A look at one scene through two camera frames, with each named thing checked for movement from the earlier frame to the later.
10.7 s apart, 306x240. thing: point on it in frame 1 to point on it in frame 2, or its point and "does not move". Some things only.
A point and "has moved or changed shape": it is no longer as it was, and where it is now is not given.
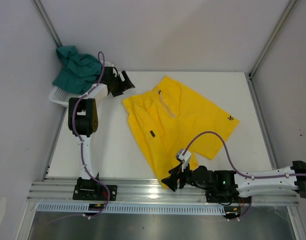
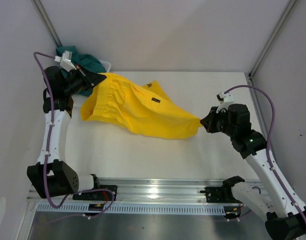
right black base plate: [221, 197] does not move
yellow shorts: [168, 121] has moved or changed shape
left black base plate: [93, 189] does not move
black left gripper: [125, 85] to [92, 78]
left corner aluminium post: [47, 23] does not move
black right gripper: [176, 172] to [208, 122]
